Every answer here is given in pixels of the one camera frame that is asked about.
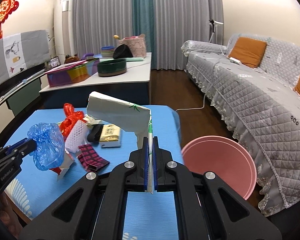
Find grey covered television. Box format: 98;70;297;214
0;30;50;85

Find white standing air conditioner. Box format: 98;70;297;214
53;0;76;64

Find white dark coffee table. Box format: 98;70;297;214
39;53;152;109

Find pink plastic basin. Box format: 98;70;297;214
181;135;257;200

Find black small pouch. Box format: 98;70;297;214
87;124;103;144

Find pink fabric bag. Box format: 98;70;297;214
118;34;147;58

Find green round tin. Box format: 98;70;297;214
97;59;127;77

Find red white carton box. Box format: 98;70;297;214
51;151;75;180

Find grey quilted sofa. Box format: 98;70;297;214
181;34;300;217

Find yellow tissue pack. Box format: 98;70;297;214
99;124;121;148

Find tv cabinet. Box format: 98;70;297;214
0;70;47;144

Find cream paper scrap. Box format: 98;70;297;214
83;114;103;127

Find white floor lamp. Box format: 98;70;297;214
209;19;224;43

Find red chinese knot decoration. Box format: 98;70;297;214
0;0;19;39

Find left hand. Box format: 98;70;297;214
0;192;23;239

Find blue plastic bag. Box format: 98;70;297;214
27;122;65;171

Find stacked coloured bowls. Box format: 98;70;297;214
101;46;115;58

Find white foam fruit net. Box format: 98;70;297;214
65;120;88;153

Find blue table mat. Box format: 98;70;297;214
6;105;183;239

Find teal curtain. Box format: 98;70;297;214
132;0;157;69

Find black hat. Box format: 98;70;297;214
113;44;133;59

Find white power cable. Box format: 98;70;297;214
175;55;231;113

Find grey curtain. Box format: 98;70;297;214
72;0;223;70

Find colourful rectangular box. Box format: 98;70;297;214
46;58;99;87

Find purple checkered wrapper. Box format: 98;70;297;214
77;144;110;172

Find brown teapot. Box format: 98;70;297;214
64;54;80;64

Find red plastic bag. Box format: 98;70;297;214
59;103;85;140

